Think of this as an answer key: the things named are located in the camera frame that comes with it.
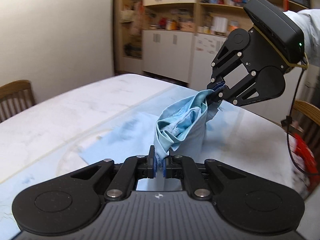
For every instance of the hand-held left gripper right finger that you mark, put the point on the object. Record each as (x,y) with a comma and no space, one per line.
(165,167)

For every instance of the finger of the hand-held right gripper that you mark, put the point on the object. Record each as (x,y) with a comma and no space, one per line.
(217,86)
(226,93)

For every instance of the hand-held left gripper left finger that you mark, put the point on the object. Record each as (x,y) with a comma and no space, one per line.
(152,165)

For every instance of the light blue mermaid print shirt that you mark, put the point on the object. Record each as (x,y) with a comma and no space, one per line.
(192,135)

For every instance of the person's right forearm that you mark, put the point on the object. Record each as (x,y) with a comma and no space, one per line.
(312,35)

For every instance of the white cabinets and shelves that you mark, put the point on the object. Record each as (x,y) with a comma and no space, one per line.
(170,45)

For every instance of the red garment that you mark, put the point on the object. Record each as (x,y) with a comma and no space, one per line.
(303,155)

